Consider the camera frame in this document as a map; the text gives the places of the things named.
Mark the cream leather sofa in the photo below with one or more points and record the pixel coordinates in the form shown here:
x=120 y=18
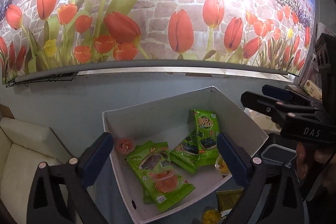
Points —
x=23 y=146

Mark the yellow green snack packet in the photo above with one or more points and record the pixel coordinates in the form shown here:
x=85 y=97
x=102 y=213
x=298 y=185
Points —
x=228 y=198

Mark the person right hand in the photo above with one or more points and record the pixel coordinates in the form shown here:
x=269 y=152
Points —
x=315 y=168

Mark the orange jelly cup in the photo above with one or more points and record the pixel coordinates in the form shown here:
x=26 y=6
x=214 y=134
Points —
x=125 y=146

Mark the beige patterned carton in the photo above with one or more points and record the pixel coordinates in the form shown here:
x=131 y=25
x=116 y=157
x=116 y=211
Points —
x=312 y=89

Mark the tulip print roller blind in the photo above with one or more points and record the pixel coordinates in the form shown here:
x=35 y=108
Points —
x=52 y=37

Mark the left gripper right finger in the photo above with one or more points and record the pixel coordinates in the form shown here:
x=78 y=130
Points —
x=270 y=192

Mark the blue table cloth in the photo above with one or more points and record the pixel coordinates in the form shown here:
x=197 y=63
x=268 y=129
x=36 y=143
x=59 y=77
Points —
x=110 y=203

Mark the upright green seaweed packet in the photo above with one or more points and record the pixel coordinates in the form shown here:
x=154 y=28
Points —
x=207 y=130

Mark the white tissue pack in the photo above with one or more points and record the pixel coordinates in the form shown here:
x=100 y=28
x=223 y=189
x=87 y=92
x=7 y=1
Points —
x=263 y=121

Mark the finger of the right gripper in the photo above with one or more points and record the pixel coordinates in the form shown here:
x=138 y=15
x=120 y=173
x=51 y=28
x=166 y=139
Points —
x=265 y=105
x=286 y=95

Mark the yellow jelly cup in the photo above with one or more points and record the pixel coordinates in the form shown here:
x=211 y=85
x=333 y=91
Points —
x=221 y=166
x=211 y=216

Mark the front green seaweed packet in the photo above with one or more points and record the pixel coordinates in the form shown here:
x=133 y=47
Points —
x=152 y=165

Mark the cardboard piece behind sofa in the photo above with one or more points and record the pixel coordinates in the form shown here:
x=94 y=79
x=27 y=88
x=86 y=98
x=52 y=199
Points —
x=6 y=112

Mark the white cardboard box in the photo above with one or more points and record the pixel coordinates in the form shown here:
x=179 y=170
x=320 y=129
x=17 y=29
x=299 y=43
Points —
x=170 y=120

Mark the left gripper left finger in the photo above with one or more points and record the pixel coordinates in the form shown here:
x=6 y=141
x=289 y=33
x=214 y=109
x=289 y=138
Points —
x=59 y=192

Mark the yellow jelly cup in box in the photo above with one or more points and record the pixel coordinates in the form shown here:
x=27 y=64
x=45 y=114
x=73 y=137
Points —
x=221 y=166

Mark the middle green seaweed packet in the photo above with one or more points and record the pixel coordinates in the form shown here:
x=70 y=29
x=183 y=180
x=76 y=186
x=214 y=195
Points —
x=185 y=154

